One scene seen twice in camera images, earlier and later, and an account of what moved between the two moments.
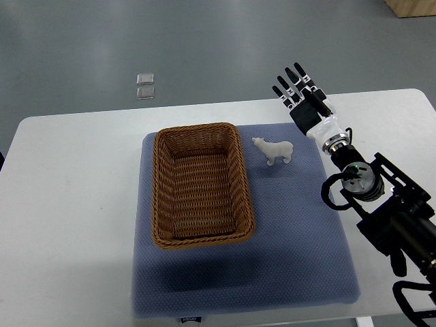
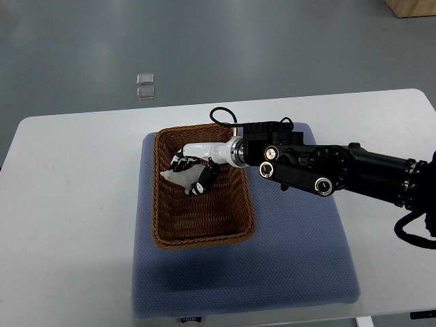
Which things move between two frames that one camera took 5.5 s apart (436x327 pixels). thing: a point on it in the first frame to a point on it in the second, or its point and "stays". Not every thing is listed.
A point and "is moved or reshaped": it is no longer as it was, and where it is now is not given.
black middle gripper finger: (295, 79) to (184, 163)
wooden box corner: (412, 8) stays
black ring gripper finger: (289, 91) to (180, 167)
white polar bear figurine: (272, 150) is moved or reshaped
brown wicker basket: (200, 194) stays
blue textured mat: (298, 257) stays
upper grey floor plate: (145, 78) stays
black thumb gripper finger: (315, 98) to (206, 179)
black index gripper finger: (306, 78) to (181, 159)
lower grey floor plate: (145, 92) stays
